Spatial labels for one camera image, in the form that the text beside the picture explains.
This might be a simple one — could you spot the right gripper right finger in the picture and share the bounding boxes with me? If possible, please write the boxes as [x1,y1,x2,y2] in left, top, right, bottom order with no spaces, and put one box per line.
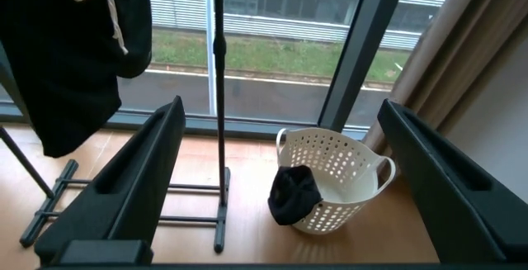
[377,98,528,263]

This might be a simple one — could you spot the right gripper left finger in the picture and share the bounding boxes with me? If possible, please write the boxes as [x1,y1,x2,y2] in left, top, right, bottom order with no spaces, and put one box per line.
[34,95,186,265]

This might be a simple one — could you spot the black shorts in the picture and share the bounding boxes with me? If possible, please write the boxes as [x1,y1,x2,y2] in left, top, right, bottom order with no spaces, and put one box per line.
[0,0,153,159]

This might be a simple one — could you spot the white laundry basket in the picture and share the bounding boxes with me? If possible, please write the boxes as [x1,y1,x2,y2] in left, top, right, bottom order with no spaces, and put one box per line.
[275,127,397,236]

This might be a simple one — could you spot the black clothes rack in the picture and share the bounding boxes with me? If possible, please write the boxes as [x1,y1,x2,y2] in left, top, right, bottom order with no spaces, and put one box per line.
[0,0,231,254]

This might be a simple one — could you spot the heap of clothes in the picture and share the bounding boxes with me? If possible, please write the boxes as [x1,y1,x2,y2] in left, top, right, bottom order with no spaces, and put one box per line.
[266,164,323,226]

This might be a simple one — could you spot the beige curtain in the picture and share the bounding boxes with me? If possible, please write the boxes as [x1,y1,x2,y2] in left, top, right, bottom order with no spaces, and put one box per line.
[362,0,528,155]

